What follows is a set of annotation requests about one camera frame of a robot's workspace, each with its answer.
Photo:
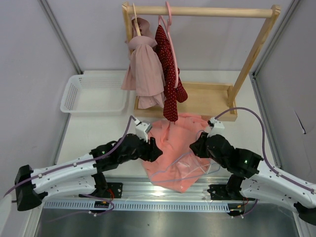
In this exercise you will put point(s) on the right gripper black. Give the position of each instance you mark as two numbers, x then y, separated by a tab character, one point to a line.
198	146

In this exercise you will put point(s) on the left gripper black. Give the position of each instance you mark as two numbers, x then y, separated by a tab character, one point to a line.
152	152

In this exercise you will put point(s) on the salmon pink skirt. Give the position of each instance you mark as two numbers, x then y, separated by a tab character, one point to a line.
185	123

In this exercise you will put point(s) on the light blue wire hanger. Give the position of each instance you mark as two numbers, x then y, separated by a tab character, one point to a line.
177	168

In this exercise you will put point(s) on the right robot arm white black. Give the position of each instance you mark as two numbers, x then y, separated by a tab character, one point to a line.
253	177

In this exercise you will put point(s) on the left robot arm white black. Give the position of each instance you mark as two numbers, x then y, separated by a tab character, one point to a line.
83	176

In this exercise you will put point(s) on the pink plastic hanger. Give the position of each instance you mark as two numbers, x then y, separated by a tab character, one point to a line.
167	25

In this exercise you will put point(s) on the wooden hanger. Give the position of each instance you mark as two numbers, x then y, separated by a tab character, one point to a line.
135	22

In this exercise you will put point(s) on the wooden clothes rack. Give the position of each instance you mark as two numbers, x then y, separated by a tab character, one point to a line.
211	92

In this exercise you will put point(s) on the red polka dot garment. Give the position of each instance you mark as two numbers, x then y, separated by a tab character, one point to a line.
174	93

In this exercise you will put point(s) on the dusty pink hanging garment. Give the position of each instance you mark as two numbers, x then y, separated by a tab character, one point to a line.
144	74

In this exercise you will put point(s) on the white plastic basket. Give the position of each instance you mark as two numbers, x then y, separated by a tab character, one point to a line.
97	94

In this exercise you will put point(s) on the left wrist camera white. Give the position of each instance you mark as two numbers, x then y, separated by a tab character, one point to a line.
142	129

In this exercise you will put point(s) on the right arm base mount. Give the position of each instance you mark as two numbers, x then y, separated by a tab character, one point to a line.
225	192

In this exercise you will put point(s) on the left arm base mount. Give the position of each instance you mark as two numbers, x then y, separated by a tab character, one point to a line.
109	190

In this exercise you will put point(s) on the white slotted cable duct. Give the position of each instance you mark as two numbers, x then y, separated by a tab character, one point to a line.
121	205

